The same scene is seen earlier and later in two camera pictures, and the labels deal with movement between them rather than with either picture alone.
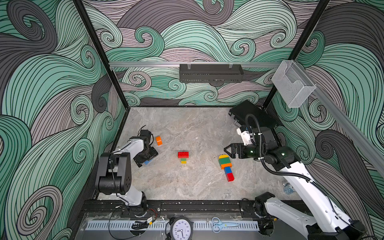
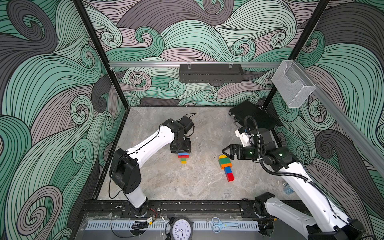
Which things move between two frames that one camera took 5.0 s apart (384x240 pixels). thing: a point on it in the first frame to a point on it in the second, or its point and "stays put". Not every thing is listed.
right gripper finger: x=233 y=146 stays put
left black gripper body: x=146 y=155 to x=182 y=146
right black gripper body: x=251 y=150 stays put
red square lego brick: x=230 y=177 stays put
